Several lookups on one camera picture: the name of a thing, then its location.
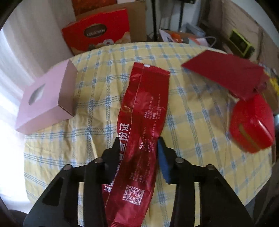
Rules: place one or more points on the yellow plaid tablecloth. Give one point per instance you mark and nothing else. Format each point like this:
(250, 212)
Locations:
(196, 123)

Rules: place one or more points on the red Collection gift box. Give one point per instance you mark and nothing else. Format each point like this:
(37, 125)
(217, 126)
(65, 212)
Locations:
(97, 30)

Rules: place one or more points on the green portable radio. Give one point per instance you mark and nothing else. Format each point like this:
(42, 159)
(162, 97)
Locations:
(242, 44)

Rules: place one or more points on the dark red paper bags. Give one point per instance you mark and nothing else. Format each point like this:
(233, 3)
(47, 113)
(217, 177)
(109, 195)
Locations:
(240, 76)

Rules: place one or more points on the long red foil packet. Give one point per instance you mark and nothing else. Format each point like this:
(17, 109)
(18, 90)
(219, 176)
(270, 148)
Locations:
(140, 122)

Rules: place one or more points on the open box with clutter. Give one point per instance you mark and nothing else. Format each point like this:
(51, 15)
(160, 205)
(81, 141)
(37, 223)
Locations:
(193, 35)

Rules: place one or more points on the pink tissue box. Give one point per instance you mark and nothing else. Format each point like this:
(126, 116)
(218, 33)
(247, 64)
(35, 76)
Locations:
(49, 100)

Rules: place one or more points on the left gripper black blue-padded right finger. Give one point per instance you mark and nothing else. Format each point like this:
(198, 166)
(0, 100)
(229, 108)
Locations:
(200, 187)

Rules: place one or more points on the brown sofa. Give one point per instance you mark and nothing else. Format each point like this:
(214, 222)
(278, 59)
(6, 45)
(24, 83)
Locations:
(249, 19)

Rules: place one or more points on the red rounded tin box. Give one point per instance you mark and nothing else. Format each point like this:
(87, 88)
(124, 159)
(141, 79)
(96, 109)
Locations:
(252, 124)

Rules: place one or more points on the large brown cardboard box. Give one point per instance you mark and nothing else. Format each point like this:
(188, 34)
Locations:
(136, 14)

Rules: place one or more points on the dark red gift box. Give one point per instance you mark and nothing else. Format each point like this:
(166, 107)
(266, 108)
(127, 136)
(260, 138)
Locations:
(83, 6)

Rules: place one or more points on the left black speaker on stand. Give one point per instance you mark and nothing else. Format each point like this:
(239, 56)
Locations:
(153, 4)

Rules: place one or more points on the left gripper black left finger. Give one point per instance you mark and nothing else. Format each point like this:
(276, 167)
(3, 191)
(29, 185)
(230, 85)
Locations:
(58, 204)

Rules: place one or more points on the white sheer curtain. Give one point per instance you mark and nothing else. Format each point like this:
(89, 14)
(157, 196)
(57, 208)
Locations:
(31, 43)

